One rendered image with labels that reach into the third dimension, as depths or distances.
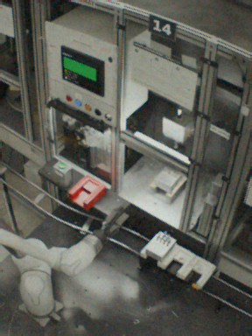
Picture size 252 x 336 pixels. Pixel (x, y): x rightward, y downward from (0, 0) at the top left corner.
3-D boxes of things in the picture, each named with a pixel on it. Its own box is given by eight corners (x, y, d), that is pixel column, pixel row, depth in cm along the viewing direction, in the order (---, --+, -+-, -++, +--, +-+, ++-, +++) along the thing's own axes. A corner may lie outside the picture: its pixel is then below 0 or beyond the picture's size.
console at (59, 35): (45, 98, 243) (40, 24, 209) (81, 71, 259) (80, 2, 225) (111, 131, 226) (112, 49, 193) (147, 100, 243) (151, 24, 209)
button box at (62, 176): (54, 181, 266) (52, 165, 257) (64, 172, 270) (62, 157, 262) (66, 188, 263) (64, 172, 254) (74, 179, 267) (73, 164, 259)
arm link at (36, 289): (24, 316, 226) (17, 297, 210) (24, 287, 238) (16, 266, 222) (56, 316, 227) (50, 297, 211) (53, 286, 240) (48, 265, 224)
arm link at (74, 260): (84, 238, 207) (72, 242, 217) (61, 261, 198) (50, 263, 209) (101, 256, 208) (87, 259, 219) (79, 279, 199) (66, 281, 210)
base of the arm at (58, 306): (49, 332, 226) (47, 328, 222) (17, 308, 235) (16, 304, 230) (71, 310, 236) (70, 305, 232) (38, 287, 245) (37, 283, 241)
